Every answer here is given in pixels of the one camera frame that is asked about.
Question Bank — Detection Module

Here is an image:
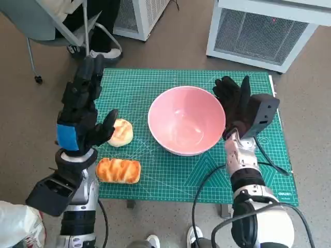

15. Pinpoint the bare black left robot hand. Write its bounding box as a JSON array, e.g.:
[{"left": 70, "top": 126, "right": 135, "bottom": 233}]
[{"left": 54, "top": 54, "right": 119, "bottom": 157}]

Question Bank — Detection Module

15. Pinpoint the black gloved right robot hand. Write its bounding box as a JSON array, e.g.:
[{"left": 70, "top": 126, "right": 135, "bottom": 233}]
[{"left": 212, "top": 75, "right": 255, "bottom": 140}]

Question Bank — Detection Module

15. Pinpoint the round pale toy bread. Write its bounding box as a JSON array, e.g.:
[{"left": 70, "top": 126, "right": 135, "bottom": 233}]
[{"left": 107, "top": 118, "right": 134, "bottom": 148}]

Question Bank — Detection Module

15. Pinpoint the pink bowl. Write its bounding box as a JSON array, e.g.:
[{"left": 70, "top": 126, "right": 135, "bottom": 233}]
[{"left": 147, "top": 85, "right": 227, "bottom": 157}]

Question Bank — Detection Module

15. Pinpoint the long orange toy bread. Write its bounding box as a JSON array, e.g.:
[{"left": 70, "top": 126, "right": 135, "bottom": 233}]
[{"left": 95, "top": 158, "right": 142, "bottom": 184}]

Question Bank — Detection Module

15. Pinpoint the large white mesh cabinet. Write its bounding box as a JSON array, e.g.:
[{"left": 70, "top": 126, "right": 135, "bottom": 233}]
[{"left": 206, "top": 0, "right": 331, "bottom": 74}]

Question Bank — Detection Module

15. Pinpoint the person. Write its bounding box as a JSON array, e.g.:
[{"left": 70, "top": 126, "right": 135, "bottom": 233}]
[
  {"left": 126, "top": 225, "right": 215, "bottom": 248},
  {"left": 55, "top": 0, "right": 124, "bottom": 61}
]

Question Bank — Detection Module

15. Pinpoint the green cutting mat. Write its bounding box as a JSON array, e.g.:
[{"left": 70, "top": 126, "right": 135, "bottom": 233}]
[{"left": 96, "top": 68, "right": 299, "bottom": 207}]

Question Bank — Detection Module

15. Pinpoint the grey office chair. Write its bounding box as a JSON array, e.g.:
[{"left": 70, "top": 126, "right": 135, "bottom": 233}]
[{"left": 0, "top": 0, "right": 122, "bottom": 85}]

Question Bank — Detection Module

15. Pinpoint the small white mesh cabinet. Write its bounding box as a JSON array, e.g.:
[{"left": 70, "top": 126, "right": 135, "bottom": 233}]
[{"left": 113, "top": 0, "right": 171, "bottom": 41}]

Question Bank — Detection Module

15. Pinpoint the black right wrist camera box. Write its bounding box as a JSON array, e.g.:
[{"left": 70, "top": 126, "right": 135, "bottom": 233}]
[{"left": 243, "top": 94, "right": 280, "bottom": 139}]

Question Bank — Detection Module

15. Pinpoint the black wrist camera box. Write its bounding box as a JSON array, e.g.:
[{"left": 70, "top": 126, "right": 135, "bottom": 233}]
[
  {"left": 25, "top": 173, "right": 83, "bottom": 217},
  {"left": 243, "top": 94, "right": 280, "bottom": 139}
]

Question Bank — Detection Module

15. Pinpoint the black right camera cable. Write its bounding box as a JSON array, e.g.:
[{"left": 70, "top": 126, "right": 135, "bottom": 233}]
[{"left": 254, "top": 136, "right": 292, "bottom": 177}]

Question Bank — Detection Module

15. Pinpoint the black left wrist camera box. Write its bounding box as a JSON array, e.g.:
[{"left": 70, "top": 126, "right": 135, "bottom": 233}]
[{"left": 25, "top": 173, "right": 83, "bottom": 217}]

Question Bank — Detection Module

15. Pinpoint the long black right arm cable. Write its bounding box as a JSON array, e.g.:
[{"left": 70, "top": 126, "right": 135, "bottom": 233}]
[{"left": 191, "top": 164, "right": 230, "bottom": 248}]

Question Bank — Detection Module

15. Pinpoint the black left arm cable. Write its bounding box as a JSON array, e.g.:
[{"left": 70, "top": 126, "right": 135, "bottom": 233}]
[{"left": 97, "top": 200, "right": 109, "bottom": 248}]

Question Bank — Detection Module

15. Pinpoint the looped black right arm cable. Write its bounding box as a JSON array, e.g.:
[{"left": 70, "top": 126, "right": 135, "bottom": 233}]
[{"left": 211, "top": 203, "right": 316, "bottom": 248}]

